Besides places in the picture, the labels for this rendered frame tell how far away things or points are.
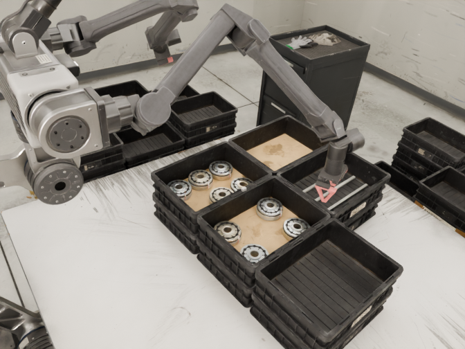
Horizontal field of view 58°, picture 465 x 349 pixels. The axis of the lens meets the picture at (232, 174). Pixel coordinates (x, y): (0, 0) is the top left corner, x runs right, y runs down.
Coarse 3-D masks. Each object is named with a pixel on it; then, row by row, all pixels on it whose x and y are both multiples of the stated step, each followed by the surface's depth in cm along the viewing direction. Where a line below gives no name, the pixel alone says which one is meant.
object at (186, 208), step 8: (200, 152) 177; (240, 152) 179; (184, 160) 172; (160, 168) 167; (264, 168) 171; (152, 176) 163; (264, 176) 167; (160, 184) 160; (248, 184) 163; (168, 192) 157; (240, 192) 159; (176, 200) 154; (224, 200) 155; (184, 208) 151; (208, 208) 151; (192, 216) 149
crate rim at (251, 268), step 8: (272, 176) 168; (256, 184) 163; (288, 184) 164; (248, 192) 160; (296, 192) 161; (232, 200) 156; (304, 200) 158; (216, 208) 151; (320, 208) 155; (200, 216) 147; (328, 216) 152; (200, 224) 146; (208, 224) 144; (208, 232) 144; (216, 232) 142; (304, 232) 145; (216, 240) 142; (224, 240) 139; (296, 240) 141; (224, 248) 139; (232, 248) 137; (280, 248) 138; (232, 256) 137; (240, 256) 134; (272, 256) 135; (248, 264) 132; (256, 264) 132
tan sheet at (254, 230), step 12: (240, 216) 163; (252, 216) 163; (288, 216) 165; (252, 228) 158; (264, 228) 159; (276, 228) 159; (240, 240) 153; (252, 240) 153; (264, 240) 154; (276, 240) 154; (288, 240) 155
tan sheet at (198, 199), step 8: (208, 168) 185; (232, 168) 186; (232, 176) 182; (240, 176) 182; (216, 184) 177; (224, 184) 177; (192, 192) 172; (200, 192) 172; (208, 192) 173; (192, 200) 168; (200, 200) 168; (208, 200) 169; (192, 208) 164; (200, 208) 165
